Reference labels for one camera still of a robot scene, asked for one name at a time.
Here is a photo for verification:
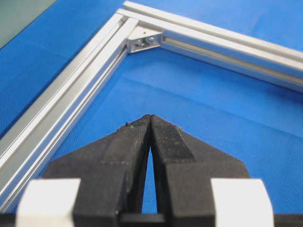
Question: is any aluminium extrusion frame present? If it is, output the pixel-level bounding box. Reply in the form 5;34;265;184
0;1;303;212

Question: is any grey-green backdrop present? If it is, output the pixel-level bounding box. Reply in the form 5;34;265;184
0;0;55;48

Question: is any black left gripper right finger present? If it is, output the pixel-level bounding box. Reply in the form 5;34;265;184
150;115;250;227

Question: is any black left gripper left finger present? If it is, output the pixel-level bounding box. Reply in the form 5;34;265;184
43;114;151;227

